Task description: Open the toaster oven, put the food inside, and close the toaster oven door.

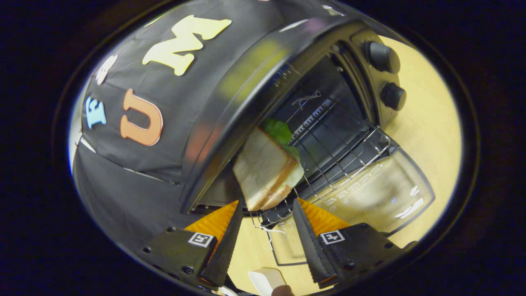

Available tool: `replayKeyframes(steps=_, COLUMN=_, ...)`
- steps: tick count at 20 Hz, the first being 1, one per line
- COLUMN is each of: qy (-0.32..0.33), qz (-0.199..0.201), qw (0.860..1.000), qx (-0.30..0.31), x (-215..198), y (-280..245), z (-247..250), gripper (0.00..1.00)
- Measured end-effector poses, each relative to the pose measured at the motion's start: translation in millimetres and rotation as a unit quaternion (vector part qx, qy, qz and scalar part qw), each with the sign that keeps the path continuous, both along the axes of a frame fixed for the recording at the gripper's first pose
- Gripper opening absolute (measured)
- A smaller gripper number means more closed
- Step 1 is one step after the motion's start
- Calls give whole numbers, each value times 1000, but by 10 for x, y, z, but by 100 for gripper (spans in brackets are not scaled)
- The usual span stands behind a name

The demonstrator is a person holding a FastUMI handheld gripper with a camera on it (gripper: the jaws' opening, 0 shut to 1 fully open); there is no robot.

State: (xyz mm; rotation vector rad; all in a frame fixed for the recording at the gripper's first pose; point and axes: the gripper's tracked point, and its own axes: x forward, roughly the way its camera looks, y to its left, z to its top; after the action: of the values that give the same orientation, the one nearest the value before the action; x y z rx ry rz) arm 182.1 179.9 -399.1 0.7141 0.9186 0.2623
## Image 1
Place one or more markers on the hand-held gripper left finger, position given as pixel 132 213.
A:
pixel 226 246

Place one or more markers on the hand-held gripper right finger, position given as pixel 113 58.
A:
pixel 312 246

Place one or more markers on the sandwich with lettuce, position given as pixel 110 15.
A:
pixel 263 168

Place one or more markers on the black toaster oven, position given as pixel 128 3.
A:
pixel 230 102

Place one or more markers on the small white dish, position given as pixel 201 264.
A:
pixel 267 279

